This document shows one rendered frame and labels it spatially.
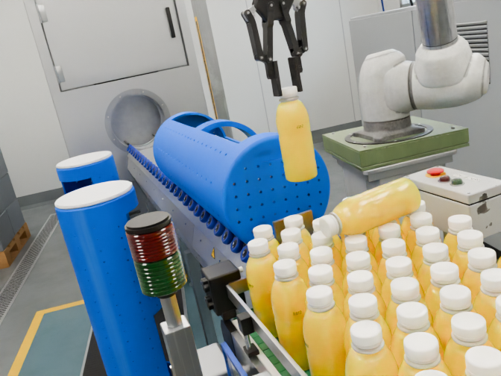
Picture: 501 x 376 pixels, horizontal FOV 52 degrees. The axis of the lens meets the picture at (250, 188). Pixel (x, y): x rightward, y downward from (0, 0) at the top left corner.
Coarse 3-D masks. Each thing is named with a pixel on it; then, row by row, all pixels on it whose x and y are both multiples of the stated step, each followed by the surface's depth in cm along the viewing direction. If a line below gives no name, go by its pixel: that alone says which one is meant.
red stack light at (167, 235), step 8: (168, 224) 68; (152, 232) 66; (160, 232) 66; (168, 232) 67; (128, 240) 67; (136, 240) 66; (144, 240) 66; (152, 240) 66; (160, 240) 66; (168, 240) 67; (176, 240) 69; (136, 248) 66; (144, 248) 66; (152, 248) 66; (160, 248) 66; (168, 248) 67; (176, 248) 68; (136, 256) 67; (144, 256) 66; (152, 256) 66; (160, 256) 66; (168, 256) 67
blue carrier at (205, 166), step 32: (160, 128) 194; (192, 128) 162; (160, 160) 185; (192, 160) 144; (224, 160) 122; (256, 160) 119; (320, 160) 125; (192, 192) 148; (224, 192) 118; (256, 192) 121; (288, 192) 124; (320, 192) 127; (224, 224) 125; (256, 224) 122
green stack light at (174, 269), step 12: (144, 264) 67; (156, 264) 67; (168, 264) 67; (180, 264) 69; (144, 276) 67; (156, 276) 67; (168, 276) 68; (180, 276) 69; (144, 288) 68; (156, 288) 68; (168, 288) 68; (180, 288) 69
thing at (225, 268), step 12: (216, 264) 113; (228, 264) 112; (204, 276) 110; (216, 276) 108; (228, 276) 108; (240, 276) 109; (204, 288) 108; (216, 288) 108; (216, 300) 108; (228, 300) 109; (216, 312) 109; (228, 312) 110
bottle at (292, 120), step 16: (288, 112) 103; (304, 112) 104; (288, 128) 103; (304, 128) 104; (288, 144) 104; (304, 144) 104; (288, 160) 106; (304, 160) 105; (288, 176) 107; (304, 176) 106
